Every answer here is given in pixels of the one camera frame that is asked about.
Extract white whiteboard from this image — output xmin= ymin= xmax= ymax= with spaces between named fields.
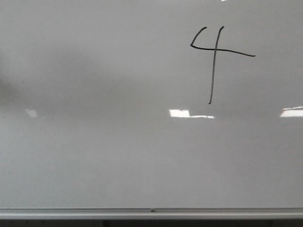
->
xmin=0 ymin=0 xmax=303 ymax=209

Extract aluminium whiteboard tray rail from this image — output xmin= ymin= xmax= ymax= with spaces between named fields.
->
xmin=0 ymin=208 xmax=303 ymax=220

